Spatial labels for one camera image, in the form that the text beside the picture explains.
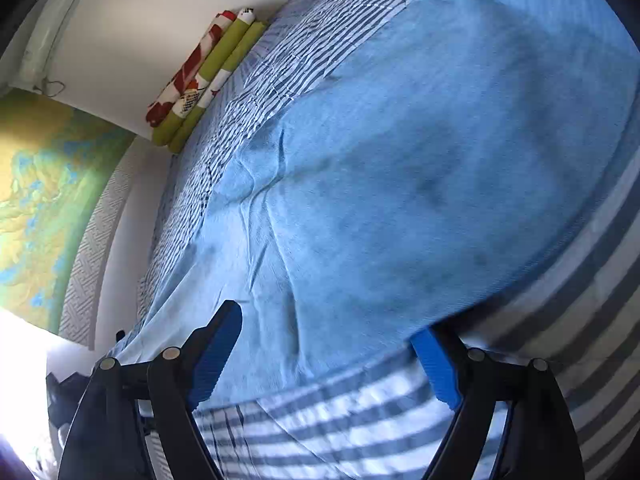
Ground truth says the striped bed blanket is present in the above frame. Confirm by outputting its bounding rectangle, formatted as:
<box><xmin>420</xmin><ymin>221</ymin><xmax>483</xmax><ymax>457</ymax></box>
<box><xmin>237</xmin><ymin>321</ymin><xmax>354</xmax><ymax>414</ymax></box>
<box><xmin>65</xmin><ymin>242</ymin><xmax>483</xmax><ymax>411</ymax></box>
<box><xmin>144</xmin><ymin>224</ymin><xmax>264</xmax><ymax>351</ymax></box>
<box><xmin>137</xmin><ymin>0</ymin><xmax>640</xmax><ymax>480</ymax></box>

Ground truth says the wall map poster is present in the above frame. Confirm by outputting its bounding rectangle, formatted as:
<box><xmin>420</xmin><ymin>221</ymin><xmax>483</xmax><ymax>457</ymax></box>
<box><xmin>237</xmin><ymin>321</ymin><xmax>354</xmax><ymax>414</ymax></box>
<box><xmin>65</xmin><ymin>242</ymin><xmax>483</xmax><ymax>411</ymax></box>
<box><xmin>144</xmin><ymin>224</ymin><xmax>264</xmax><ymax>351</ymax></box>
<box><xmin>0</xmin><ymin>87</ymin><xmax>136</xmax><ymax>333</ymax></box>

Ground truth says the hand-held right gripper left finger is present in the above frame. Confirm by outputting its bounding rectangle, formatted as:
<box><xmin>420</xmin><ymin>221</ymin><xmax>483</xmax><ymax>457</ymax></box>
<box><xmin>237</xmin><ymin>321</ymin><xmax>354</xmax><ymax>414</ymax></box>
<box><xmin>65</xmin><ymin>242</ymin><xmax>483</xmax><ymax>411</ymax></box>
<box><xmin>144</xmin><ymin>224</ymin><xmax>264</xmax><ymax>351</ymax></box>
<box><xmin>56</xmin><ymin>300</ymin><xmax>244</xmax><ymax>480</ymax></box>

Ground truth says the folded green floral blanket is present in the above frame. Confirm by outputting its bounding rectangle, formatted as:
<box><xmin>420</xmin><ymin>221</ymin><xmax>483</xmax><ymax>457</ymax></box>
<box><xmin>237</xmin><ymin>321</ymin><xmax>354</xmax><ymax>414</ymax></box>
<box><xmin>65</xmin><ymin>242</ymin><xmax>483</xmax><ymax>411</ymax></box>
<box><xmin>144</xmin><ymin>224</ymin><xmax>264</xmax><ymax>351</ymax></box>
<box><xmin>145</xmin><ymin>7</ymin><xmax>268</xmax><ymax>153</ymax></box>

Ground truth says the black garment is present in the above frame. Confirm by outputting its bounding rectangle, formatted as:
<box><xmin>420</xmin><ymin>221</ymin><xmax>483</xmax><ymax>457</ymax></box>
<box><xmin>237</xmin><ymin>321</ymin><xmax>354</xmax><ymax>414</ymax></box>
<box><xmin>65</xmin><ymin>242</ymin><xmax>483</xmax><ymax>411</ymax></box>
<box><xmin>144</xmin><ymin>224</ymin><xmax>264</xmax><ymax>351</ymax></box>
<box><xmin>46</xmin><ymin>371</ymin><xmax>91</xmax><ymax>433</ymax></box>

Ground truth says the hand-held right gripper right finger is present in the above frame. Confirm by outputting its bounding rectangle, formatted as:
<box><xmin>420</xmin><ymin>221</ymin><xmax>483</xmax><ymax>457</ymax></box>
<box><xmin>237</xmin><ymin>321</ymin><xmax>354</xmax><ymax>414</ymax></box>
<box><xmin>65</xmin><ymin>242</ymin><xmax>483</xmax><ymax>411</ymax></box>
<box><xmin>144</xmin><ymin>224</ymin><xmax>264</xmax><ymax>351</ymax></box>
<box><xmin>409</xmin><ymin>326</ymin><xmax>587</xmax><ymax>480</ymax></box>

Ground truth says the blue cloth garment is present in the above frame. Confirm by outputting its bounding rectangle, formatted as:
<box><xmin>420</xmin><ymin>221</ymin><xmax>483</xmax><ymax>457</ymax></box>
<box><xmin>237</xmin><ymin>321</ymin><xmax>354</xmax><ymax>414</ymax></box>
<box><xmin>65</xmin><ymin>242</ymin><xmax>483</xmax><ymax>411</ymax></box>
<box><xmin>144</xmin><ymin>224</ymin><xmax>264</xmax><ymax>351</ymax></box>
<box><xmin>115</xmin><ymin>0</ymin><xmax>640</xmax><ymax>393</ymax></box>

